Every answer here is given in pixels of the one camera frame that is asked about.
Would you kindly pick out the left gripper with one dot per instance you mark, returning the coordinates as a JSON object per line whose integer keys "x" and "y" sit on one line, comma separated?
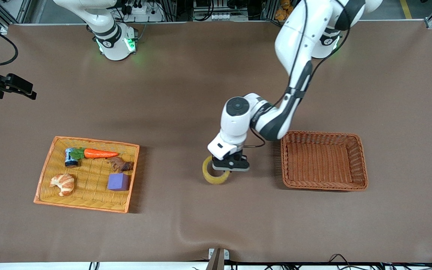
{"x": 236, "y": 156}

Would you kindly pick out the yellow packing tape roll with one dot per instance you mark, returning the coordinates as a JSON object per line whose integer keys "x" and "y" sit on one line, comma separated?
{"x": 210, "y": 178}

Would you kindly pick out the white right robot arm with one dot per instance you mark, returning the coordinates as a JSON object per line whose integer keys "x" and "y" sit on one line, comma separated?
{"x": 107, "y": 37}

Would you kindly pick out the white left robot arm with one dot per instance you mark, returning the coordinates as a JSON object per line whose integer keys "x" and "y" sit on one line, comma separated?
{"x": 298, "y": 37}

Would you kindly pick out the brown tablecloth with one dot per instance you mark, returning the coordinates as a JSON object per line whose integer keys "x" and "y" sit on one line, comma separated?
{"x": 238, "y": 225}

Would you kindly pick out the brown woven basket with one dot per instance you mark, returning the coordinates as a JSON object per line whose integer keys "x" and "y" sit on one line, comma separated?
{"x": 313, "y": 161}

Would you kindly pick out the small can black lid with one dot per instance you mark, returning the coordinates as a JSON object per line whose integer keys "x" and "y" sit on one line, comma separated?
{"x": 71, "y": 157}

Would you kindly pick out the toy croissant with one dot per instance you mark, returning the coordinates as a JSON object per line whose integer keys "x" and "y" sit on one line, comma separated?
{"x": 64, "y": 183}

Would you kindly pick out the orange toy carrot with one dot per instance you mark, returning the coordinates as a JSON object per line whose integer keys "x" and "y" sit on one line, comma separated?
{"x": 99, "y": 153}

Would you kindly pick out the brown toy lion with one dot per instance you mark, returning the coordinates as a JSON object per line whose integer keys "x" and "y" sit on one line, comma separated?
{"x": 118, "y": 164}

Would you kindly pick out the purple foam cube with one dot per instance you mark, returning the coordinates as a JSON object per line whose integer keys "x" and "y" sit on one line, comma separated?
{"x": 117, "y": 182}

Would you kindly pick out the yellow woven basket orange rim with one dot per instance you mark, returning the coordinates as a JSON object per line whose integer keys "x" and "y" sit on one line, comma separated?
{"x": 88, "y": 176}

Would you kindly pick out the white empty power strip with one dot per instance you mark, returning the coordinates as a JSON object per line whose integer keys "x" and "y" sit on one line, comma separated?
{"x": 227, "y": 17}

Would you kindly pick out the white power strip with plugs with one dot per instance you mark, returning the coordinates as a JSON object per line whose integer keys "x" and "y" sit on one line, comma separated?
{"x": 144, "y": 13}

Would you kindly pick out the pile of brown bread rolls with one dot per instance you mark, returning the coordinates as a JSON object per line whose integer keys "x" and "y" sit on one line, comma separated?
{"x": 283, "y": 11}

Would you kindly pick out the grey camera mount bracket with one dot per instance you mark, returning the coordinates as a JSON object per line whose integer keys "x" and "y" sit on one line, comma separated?
{"x": 218, "y": 258}

